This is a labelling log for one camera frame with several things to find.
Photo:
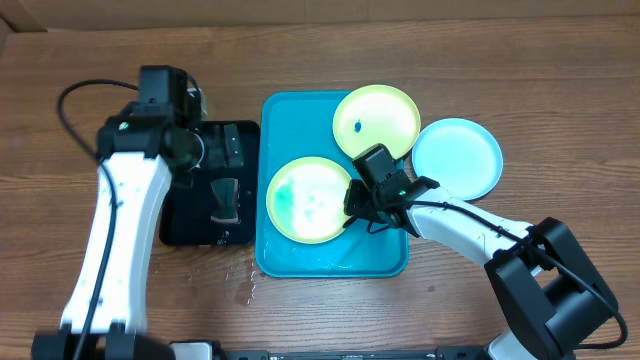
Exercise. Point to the green brown sponge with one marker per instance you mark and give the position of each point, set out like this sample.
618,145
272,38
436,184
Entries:
225,191

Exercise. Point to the teal plastic tray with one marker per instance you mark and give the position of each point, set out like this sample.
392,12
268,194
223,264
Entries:
298,124

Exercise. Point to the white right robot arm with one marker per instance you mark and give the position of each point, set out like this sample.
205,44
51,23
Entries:
549,291

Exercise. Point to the light blue plate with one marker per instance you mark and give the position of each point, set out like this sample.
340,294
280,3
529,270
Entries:
463,156

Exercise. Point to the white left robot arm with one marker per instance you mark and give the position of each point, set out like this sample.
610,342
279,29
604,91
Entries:
106,316

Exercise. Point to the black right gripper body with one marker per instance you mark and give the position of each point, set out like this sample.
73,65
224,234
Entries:
365,203

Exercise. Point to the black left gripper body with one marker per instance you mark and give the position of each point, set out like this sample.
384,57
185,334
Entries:
215,155

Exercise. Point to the yellow plate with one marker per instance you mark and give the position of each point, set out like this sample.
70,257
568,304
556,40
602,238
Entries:
305,200
376,114

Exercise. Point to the black plastic tray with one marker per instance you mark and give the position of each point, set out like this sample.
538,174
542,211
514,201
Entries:
187,209

